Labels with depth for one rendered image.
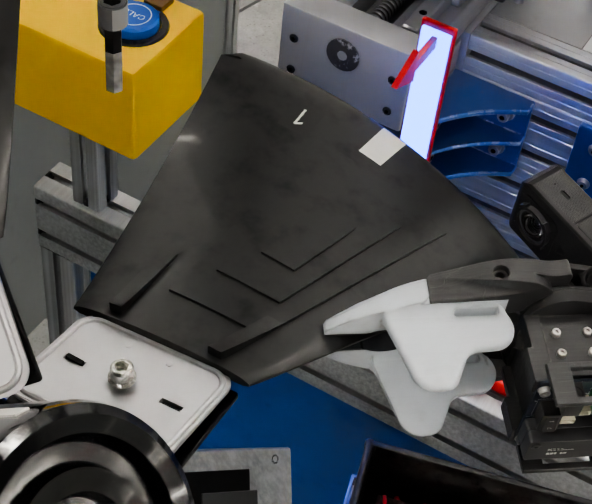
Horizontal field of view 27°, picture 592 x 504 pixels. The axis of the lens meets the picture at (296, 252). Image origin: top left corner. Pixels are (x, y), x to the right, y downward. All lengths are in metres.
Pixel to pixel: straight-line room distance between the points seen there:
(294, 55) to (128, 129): 0.26
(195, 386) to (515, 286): 0.16
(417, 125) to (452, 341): 0.28
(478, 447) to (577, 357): 0.45
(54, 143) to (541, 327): 1.35
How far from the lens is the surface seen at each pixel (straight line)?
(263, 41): 2.77
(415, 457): 0.97
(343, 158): 0.73
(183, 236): 0.67
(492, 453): 1.07
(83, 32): 0.99
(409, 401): 0.65
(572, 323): 0.64
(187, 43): 1.01
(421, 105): 0.86
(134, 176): 2.17
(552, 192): 0.70
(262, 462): 0.79
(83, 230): 1.17
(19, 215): 1.91
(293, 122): 0.75
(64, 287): 1.25
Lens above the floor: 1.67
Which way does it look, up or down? 46 degrees down
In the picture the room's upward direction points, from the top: 7 degrees clockwise
